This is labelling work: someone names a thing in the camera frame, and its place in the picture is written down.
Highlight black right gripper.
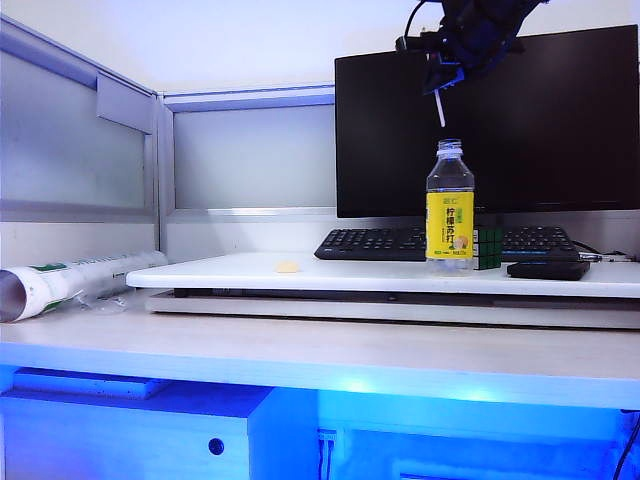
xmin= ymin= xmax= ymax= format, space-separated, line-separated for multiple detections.
xmin=422 ymin=0 xmax=527 ymax=97

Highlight thin wooden stick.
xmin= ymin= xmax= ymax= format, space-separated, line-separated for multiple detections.
xmin=432 ymin=88 xmax=448 ymax=129

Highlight clear bottle with yellow label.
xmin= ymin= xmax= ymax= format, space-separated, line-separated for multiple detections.
xmin=425 ymin=138 xmax=476 ymax=277

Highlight black computer monitor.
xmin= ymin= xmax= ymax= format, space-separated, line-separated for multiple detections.
xmin=334 ymin=24 xmax=640 ymax=220

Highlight dark Rubik's cube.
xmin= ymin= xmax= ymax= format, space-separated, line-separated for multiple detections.
xmin=472 ymin=227 xmax=504 ymax=272

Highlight black computer keyboard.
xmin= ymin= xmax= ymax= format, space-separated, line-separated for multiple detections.
xmin=313 ymin=226 xmax=581 ymax=263

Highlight flat black rectangular device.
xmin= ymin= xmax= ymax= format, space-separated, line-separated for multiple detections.
xmin=506 ymin=260 xmax=592 ymax=281

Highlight white board platform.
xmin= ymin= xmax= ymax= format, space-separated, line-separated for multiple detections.
xmin=126 ymin=251 xmax=640 ymax=300

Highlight grey flat base slab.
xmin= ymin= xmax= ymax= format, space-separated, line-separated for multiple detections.
xmin=145 ymin=288 xmax=640 ymax=331

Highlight white paper cup sleeve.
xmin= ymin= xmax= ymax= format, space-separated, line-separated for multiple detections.
xmin=0 ymin=250 xmax=170 ymax=325

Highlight white under-desk slab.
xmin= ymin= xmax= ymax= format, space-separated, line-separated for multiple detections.
xmin=11 ymin=368 xmax=169 ymax=402

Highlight white under-desk drawer cabinet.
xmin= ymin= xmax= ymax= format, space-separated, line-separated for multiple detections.
xmin=0 ymin=387 xmax=274 ymax=480

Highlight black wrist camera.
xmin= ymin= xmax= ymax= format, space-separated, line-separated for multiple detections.
xmin=394 ymin=32 xmax=442 ymax=52

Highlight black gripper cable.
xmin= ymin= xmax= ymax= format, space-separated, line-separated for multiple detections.
xmin=403 ymin=0 xmax=429 ymax=39

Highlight cables behind keyboard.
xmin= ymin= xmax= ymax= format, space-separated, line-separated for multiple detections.
xmin=569 ymin=240 xmax=640 ymax=265

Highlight grey aluminium partition frame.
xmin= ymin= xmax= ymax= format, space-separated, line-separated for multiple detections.
xmin=0 ymin=13 xmax=337 ymax=261

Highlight grey partition bracket plate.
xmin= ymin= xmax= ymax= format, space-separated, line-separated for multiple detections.
xmin=95 ymin=71 xmax=154 ymax=136

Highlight black hanging cable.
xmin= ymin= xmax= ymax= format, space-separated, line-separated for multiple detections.
xmin=612 ymin=437 xmax=640 ymax=480

